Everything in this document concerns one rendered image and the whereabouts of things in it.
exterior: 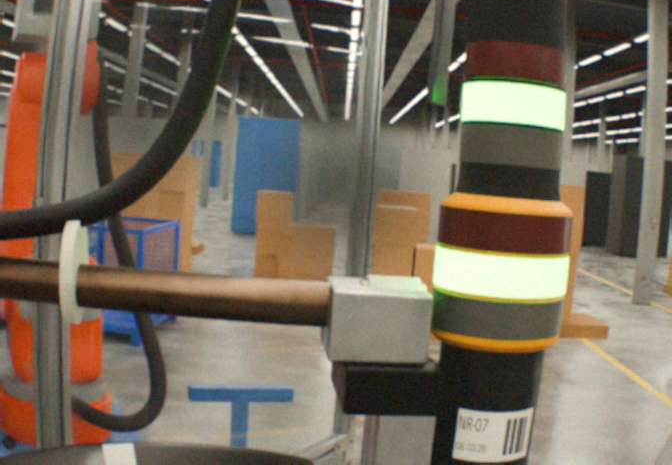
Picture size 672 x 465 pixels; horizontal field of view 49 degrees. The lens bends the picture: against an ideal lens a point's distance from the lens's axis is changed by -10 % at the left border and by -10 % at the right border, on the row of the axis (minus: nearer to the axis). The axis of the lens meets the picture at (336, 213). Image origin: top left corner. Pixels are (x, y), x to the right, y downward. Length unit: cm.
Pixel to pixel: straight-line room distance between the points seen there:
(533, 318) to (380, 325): 5
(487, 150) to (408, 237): 753
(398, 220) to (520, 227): 751
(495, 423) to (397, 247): 751
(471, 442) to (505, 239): 6
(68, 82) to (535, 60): 84
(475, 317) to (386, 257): 753
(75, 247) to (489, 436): 14
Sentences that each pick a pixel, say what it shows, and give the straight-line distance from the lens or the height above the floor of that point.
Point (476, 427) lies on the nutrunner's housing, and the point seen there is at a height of 151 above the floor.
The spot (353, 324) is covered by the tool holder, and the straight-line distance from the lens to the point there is 24.
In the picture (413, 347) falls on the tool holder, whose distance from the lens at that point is 24.
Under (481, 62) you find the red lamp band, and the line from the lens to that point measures 25.
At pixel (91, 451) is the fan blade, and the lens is 43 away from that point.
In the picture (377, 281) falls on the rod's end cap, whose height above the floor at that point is 155.
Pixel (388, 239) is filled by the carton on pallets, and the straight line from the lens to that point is 775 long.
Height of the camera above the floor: 158
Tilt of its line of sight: 3 degrees down
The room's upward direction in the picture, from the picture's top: 4 degrees clockwise
